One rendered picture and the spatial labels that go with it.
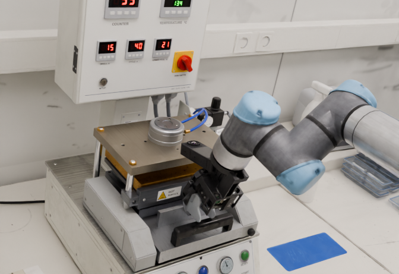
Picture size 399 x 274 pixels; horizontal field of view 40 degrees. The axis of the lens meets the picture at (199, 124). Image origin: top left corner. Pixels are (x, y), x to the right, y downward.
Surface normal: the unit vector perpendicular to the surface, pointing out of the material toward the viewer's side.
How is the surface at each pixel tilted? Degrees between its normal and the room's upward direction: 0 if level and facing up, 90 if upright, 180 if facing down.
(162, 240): 0
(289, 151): 47
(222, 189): 90
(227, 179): 90
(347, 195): 0
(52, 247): 0
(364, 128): 69
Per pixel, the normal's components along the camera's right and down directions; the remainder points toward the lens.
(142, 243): 0.49, -0.38
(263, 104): 0.35, -0.68
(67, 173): 0.17, -0.88
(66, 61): -0.81, 0.12
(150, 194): 0.56, 0.45
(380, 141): -0.76, -0.27
